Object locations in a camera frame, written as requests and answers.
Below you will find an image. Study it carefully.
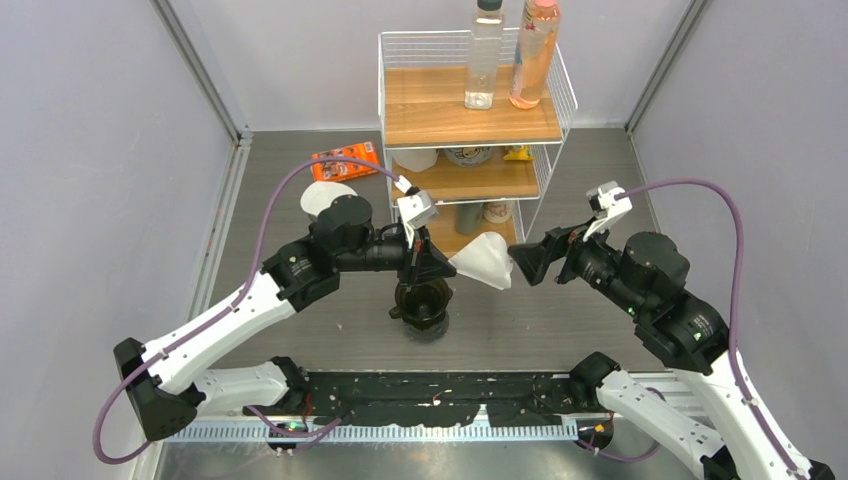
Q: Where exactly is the grey metal can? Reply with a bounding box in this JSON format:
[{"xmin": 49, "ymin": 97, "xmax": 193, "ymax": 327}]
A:
[{"xmin": 454, "ymin": 203, "xmax": 484, "ymax": 235}]

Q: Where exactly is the white printed cup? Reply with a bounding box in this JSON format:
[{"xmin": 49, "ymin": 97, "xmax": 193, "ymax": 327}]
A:
[{"xmin": 483, "ymin": 200, "xmax": 516, "ymax": 224}]

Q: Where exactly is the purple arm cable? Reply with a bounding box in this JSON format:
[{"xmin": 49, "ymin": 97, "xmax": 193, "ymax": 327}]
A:
[
  {"xmin": 91, "ymin": 156, "xmax": 405, "ymax": 466},
  {"xmin": 616, "ymin": 177, "xmax": 810, "ymax": 480}
]

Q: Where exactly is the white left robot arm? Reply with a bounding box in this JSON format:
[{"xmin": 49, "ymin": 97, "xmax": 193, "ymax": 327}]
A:
[{"xmin": 113, "ymin": 189, "xmax": 456, "ymax": 441}]

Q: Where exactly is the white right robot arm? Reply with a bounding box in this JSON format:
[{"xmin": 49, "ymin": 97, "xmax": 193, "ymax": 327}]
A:
[{"xmin": 508, "ymin": 225, "xmax": 835, "ymax": 479}]

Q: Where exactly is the smoky glass mug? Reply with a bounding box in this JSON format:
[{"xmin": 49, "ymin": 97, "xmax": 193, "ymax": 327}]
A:
[{"xmin": 403, "ymin": 316, "xmax": 450, "ymax": 345}]

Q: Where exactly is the orange snack box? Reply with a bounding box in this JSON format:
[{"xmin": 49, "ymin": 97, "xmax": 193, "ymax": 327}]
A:
[{"xmin": 310, "ymin": 141, "xmax": 379, "ymax": 182}]

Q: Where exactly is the clear water bottle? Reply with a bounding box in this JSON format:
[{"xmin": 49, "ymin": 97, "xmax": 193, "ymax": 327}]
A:
[{"xmin": 464, "ymin": 0, "xmax": 504, "ymax": 110}]

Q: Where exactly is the printed ceramic bowl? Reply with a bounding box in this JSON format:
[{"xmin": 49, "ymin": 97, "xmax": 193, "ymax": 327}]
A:
[{"xmin": 442, "ymin": 146, "xmax": 494, "ymax": 168}]

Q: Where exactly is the dark green dripper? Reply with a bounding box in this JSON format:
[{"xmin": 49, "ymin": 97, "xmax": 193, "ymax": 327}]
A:
[{"xmin": 388, "ymin": 279, "xmax": 453, "ymax": 323}]

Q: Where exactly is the white wire wooden shelf rack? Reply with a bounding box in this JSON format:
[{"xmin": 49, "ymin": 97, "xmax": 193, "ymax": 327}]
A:
[{"xmin": 377, "ymin": 28, "xmax": 578, "ymax": 256}]

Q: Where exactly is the white cup on shelf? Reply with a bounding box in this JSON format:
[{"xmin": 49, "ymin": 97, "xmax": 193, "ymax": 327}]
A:
[{"xmin": 390, "ymin": 149, "xmax": 438, "ymax": 173}]

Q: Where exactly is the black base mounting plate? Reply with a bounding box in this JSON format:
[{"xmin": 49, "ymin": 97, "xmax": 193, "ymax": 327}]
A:
[{"xmin": 283, "ymin": 372, "xmax": 603, "ymax": 428}]

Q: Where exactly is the yellow snack packet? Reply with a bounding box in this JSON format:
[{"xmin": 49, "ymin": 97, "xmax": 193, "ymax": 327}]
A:
[{"xmin": 503, "ymin": 145, "xmax": 535, "ymax": 162}]

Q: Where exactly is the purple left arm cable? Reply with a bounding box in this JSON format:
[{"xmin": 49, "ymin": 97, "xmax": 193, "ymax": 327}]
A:
[{"xmin": 91, "ymin": 156, "xmax": 405, "ymax": 466}]

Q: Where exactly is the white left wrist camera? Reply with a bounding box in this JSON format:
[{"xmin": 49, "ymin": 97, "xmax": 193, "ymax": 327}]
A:
[{"xmin": 394, "ymin": 175, "xmax": 437, "ymax": 249}]

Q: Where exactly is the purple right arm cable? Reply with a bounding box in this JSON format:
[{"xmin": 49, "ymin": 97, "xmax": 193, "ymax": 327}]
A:
[{"xmin": 616, "ymin": 177, "xmax": 810, "ymax": 480}]

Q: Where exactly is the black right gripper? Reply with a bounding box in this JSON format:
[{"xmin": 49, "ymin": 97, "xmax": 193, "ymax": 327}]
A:
[{"xmin": 505, "ymin": 210, "xmax": 646, "ymax": 316}]

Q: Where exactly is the pink drink bottle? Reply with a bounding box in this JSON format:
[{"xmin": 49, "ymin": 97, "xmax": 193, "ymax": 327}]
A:
[{"xmin": 509, "ymin": 0, "xmax": 562, "ymax": 110}]

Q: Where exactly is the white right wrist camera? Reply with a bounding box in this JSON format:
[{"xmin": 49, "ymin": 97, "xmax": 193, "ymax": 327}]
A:
[{"xmin": 582, "ymin": 181, "xmax": 633, "ymax": 241}]

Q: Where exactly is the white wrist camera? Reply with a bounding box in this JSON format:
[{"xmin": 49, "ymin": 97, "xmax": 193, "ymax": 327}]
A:
[
  {"xmin": 394, "ymin": 175, "xmax": 437, "ymax": 249},
  {"xmin": 582, "ymin": 181, "xmax": 633, "ymax": 241}
]

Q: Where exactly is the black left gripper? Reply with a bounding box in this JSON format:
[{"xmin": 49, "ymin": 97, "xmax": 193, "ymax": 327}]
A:
[{"xmin": 338, "ymin": 221, "xmax": 458, "ymax": 292}]

